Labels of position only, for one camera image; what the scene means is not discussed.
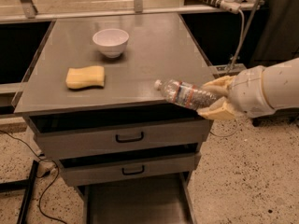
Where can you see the grey middle drawer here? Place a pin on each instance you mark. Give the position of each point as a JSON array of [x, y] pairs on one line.
[[131, 164]]

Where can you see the black metal floor frame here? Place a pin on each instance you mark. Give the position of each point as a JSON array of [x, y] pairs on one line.
[[27, 185]]

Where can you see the grey drawer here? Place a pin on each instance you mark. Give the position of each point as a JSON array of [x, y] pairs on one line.
[[131, 164], [161, 199], [89, 133]]

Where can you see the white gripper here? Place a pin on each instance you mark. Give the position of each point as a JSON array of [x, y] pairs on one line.
[[248, 90]]

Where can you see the grey top drawer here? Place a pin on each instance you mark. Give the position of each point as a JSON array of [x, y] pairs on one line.
[[89, 133]]

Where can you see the white power strip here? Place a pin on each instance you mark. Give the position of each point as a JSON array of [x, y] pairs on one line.
[[226, 5]]

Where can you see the grey bottom drawer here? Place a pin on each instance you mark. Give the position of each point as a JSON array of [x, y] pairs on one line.
[[161, 199]]

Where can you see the yellow sponge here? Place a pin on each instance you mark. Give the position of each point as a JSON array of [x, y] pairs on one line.
[[79, 78]]

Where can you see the white ceramic bowl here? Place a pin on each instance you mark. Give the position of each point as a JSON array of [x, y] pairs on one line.
[[111, 42]]

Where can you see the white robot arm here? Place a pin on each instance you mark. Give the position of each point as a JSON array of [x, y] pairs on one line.
[[280, 86]]

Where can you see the grey metal rail frame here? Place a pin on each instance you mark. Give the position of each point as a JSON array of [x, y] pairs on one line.
[[118, 10]]

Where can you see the clear plastic water bottle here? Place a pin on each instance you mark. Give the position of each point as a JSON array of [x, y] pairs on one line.
[[185, 94]]

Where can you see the grey drawer cabinet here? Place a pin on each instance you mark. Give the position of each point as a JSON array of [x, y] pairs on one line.
[[159, 47]]

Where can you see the dark side cabinet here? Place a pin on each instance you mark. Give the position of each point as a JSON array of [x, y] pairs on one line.
[[279, 41]]

